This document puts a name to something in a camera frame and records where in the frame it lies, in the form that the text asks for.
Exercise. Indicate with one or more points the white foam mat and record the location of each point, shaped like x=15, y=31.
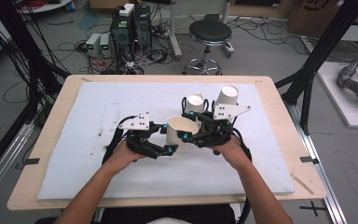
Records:
x=183, y=177

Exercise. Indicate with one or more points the aluminium rail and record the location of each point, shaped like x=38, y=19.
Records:
x=6, y=158
x=334, y=205

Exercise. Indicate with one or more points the single white paper cup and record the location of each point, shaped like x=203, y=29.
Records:
x=177, y=133

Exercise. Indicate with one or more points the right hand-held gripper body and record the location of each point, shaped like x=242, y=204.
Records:
x=216, y=130

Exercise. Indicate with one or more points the white metal desk leg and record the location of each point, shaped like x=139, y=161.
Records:
x=174, y=37
x=230, y=48

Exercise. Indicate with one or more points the person's white shirt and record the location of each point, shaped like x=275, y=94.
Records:
x=167, y=221

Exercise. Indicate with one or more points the short stack of paper cups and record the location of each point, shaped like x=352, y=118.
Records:
x=195, y=104

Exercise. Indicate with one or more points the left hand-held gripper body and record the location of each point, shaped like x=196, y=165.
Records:
x=140, y=141

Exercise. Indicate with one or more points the thin wooden stick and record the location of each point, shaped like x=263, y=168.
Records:
x=301, y=184

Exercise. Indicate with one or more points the white box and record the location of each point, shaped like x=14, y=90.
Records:
x=126, y=10

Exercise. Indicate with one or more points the black round stool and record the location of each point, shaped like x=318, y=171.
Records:
x=210, y=31

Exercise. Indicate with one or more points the tall stack of paper cups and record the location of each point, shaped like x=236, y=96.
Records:
x=228, y=95

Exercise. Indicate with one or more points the brown cardboard box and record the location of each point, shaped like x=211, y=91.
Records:
x=307, y=18

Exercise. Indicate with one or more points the black computer tower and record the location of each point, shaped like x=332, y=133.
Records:
x=121, y=34
x=143, y=28

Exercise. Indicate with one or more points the white platform board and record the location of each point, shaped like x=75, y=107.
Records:
x=338, y=99

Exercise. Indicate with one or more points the person's black trousers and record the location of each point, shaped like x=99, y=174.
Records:
x=167, y=213

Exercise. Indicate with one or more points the person's left hand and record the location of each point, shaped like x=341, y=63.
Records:
x=126, y=155

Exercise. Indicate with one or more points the white round table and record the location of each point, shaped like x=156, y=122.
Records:
x=49, y=6

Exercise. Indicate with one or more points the black tape strip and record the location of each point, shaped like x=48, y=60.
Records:
x=31, y=161
x=309, y=160

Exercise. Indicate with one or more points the black tape cross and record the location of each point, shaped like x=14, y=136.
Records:
x=314, y=207

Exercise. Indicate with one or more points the person's right hand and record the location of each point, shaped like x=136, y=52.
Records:
x=233, y=152

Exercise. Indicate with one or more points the grey power supply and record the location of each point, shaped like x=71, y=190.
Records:
x=105, y=45
x=92, y=43

